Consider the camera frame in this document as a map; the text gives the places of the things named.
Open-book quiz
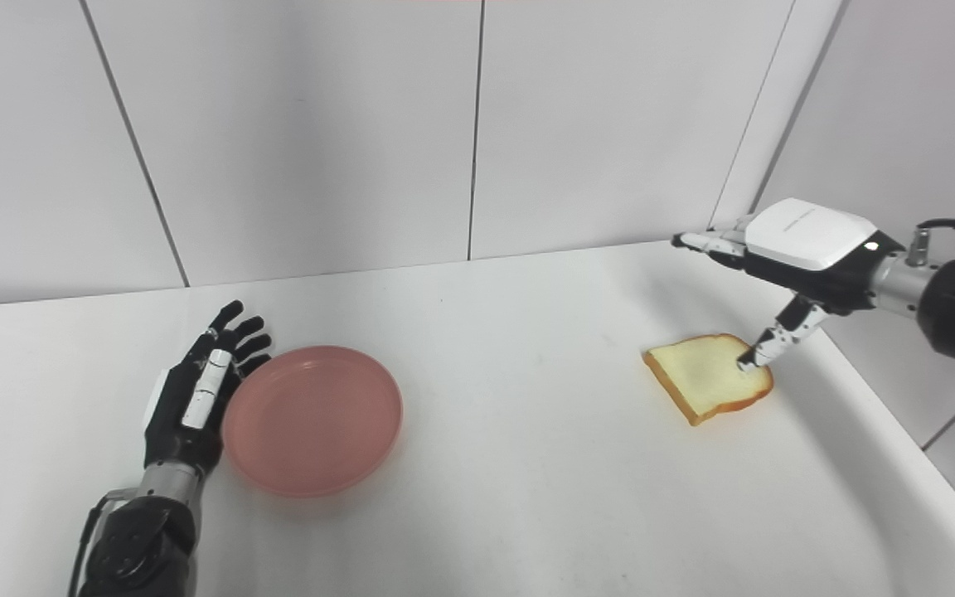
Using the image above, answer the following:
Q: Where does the slice of bread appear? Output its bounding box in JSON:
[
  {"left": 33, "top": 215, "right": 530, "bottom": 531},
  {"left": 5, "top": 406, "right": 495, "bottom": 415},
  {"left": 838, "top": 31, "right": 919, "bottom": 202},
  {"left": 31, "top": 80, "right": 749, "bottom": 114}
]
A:
[{"left": 643, "top": 333, "right": 774, "bottom": 427}]

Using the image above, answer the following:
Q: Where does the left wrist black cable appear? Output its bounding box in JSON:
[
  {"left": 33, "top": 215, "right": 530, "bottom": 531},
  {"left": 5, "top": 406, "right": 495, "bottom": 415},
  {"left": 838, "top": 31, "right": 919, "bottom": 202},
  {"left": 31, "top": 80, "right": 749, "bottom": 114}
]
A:
[{"left": 68, "top": 489, "right": 140, "bottom": 597}]

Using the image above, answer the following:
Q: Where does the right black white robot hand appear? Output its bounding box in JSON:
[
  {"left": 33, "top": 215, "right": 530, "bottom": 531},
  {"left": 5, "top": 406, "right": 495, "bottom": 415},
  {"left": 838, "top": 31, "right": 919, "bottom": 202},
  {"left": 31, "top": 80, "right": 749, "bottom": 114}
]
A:
[{"left": 671, "top": 197, "right": 905, "bottom": 371}]

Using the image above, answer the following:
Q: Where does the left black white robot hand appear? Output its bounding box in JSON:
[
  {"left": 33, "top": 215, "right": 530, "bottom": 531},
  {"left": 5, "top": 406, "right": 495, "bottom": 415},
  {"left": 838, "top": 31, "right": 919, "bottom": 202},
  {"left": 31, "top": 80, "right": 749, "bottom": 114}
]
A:
[{"left": 143, "top": 299, "right": 273, "bottom": 478}]

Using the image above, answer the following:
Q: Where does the pink round plate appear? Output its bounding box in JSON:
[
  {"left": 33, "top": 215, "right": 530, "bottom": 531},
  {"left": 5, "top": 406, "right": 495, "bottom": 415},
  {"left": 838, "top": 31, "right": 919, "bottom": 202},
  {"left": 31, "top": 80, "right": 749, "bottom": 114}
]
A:
[{"left": 221, "top": 346, "right": 405, "bottom": 499}]

